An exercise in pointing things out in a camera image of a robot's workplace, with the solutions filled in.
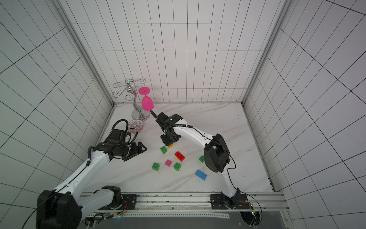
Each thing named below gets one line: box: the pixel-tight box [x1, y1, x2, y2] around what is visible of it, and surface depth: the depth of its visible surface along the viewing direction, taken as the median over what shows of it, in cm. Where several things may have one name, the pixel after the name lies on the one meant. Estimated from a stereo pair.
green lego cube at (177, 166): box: [173, 162, 182, 172], surface depth 83 cm
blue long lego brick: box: [194, 169, 208, 181], surface depth 83 cm
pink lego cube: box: [164, 159, 173, 167], surface depth 87 cm
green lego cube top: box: [160, 145, 168, 155], surface depth 92 cm
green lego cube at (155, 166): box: [151, 162, 160, 172], surface depth 85 cm
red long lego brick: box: [174, 150, 185, 162], surface depth 90 cm
